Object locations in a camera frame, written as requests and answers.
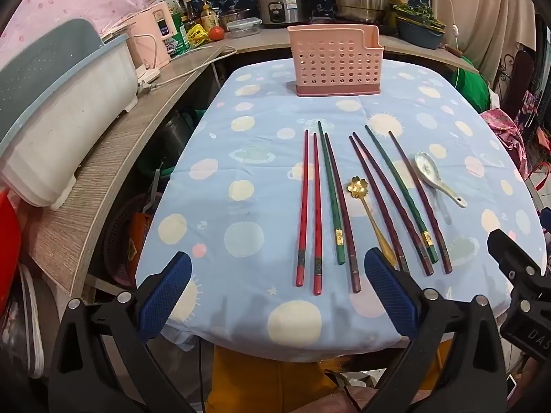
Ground yellow packet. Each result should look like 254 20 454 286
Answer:
187 25 211 48

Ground red chopstick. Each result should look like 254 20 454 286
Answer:
312 133 323 296
294 129 310 288

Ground blue dotted tablecloth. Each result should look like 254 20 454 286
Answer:
135 58 547 362

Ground person's yellow trousers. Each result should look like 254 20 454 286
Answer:
207 344 453 413

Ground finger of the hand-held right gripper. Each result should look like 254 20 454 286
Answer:
487 228 551 324

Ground pink perforated utensil basket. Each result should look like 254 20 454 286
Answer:
288 25 382 97

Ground steel rice cooker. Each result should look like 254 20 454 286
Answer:
257 0 311 27

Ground maroon chopstick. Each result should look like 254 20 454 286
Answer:
324 133 362 294
352 131 435 277
349 136 409 273
388 130 454 275

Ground white ceramic spoon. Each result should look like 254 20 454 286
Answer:
414 152 468 208

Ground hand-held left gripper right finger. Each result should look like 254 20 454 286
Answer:
364 247 509 413

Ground beige curtain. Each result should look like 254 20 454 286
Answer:
430 0 537 82

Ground gold flower spoon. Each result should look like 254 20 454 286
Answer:
346 176 399 267

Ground yellow labelled bottle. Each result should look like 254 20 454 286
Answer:
200 0 220 31

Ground pink electric kettle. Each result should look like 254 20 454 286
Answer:
125 2 173 70

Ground blue plastic basin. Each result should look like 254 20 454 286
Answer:
396 19 446 50

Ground red plastic object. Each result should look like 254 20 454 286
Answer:
0 189 22 285

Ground green chopstick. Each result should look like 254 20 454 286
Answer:
364 125 440 264
318 120 346 265

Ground green tin can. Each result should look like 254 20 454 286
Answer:
166 30 190 59

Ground clear lidded food container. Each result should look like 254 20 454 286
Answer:
227 17 262 38

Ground small steel pot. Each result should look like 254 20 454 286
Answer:
219 6 250 31

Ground white sandal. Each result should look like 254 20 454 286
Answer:
19 262 46 379

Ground leafy greens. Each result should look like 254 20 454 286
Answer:
394 3 446 31

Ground pink floral cloth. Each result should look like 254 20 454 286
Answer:
480 109 528 173

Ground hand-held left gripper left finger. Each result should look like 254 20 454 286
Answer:
47 252 194 413

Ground green bag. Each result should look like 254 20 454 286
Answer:
456 66 491 113

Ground white power cable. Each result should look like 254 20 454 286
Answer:
148 45 237 91

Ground black induction cooker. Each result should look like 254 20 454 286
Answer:
310 16 388 27

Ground white power strip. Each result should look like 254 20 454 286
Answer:
137 66 162 93

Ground white cord with switch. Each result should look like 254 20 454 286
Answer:
443 0 461 48

